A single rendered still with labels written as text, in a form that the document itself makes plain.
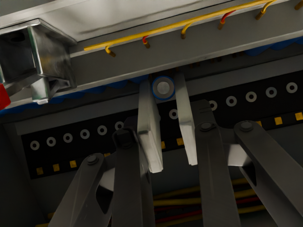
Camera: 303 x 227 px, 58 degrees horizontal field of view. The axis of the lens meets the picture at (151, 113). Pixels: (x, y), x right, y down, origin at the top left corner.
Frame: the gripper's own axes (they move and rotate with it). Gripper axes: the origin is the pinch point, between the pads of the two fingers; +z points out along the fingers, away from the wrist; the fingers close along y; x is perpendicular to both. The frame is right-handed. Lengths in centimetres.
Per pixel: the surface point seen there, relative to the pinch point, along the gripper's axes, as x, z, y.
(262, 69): -3.5, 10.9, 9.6
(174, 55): 4.1, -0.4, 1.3
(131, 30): 5.9, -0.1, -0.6
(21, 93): 4.1, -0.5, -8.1
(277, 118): -8.2, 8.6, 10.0
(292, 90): -6.2, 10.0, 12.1
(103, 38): 5.9, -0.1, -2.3
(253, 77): -4.1, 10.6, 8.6
